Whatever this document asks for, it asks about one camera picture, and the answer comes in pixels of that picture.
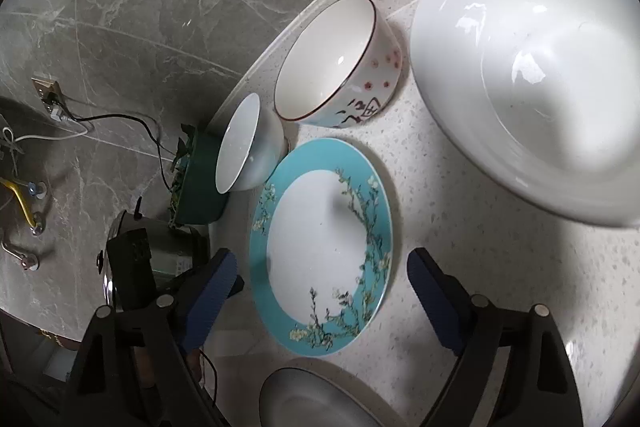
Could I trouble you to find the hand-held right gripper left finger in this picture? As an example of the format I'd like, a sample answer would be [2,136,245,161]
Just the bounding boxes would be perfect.
[65,248,246,427]

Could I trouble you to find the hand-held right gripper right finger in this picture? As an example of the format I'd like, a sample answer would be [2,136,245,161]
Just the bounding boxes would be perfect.
[406,248,586,427]

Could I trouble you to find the red dotted brown-rimmed bowl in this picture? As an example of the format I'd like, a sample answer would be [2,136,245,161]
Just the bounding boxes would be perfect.
[273,0,405,128]

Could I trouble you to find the green planter with plant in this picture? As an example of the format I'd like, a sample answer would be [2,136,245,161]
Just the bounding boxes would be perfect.
[167,123,231,228]

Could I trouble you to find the teal floral plate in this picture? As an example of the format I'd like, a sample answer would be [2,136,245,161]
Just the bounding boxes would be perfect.
[249,138,395,356]

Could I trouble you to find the grey plate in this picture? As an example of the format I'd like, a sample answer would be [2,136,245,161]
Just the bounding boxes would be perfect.
[258,366,396,427]

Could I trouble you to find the small white bowl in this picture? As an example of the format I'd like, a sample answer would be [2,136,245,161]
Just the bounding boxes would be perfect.
[215,93,290,194]

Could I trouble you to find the large white bowl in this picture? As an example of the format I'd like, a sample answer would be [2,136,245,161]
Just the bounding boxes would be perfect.
[410,0,640,228]

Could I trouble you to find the black cable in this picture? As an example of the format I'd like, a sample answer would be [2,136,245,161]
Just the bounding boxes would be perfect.
[64,113,177,194]

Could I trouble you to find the yellow hose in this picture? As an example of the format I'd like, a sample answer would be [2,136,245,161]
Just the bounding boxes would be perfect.
[0,177,39,229]

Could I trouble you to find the white cable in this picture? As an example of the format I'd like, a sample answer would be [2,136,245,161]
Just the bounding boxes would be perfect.
[10,121,89,144]

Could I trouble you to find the wall outlet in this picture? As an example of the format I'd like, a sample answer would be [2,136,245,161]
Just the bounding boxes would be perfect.
[31,77,66,122]

